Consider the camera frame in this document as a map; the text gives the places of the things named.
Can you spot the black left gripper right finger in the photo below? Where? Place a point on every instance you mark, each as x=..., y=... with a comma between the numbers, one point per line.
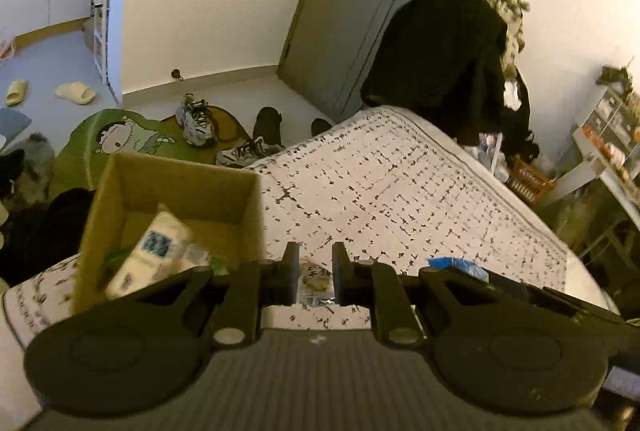
x=377, y=287

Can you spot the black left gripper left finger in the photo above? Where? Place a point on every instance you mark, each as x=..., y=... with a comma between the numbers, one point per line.
x=242, y=295

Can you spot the clear small snack packet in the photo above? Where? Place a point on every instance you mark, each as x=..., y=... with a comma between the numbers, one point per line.
x=315, y=285

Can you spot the blue snack packet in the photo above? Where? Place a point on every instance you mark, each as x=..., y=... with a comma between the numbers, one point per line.
x=462, y=265

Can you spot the white snack pack in box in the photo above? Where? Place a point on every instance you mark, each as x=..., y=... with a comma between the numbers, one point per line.
x=154, y=257

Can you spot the white patterned bed mattress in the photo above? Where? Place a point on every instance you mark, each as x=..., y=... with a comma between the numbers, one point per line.
x=386, y=183

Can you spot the brown cardboard box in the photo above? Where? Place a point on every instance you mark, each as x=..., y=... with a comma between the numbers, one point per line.
x=148, y=210

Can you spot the grey white sneaker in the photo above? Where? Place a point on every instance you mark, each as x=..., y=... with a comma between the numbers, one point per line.
x=199, y=128

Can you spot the brown wicker basket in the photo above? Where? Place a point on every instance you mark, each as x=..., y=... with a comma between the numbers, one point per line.
x=528, y=183

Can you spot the green cartoon floor rug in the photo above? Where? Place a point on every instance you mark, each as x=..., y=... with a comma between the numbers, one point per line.
x=109, y=132

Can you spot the black clothing pile on floor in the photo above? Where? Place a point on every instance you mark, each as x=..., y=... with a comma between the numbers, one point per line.
x=39, y=237

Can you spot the black coat on rack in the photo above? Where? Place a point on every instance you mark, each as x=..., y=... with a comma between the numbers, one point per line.
x=441, y=59

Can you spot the grey fluffy cushion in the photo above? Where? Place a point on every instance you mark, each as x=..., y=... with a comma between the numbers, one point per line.
x=26, y=173

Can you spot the white side shelf unit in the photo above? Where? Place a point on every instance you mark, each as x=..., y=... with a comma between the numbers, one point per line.
x=605, y=137

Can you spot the left beige slipper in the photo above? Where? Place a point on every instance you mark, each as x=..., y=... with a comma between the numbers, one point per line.
x=16, y=92

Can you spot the camouflage patterned garment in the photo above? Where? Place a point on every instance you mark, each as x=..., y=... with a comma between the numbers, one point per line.
x=512, y=12

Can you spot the white shoe rack shelf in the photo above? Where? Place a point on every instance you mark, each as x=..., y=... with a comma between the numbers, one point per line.
x=99, y=10

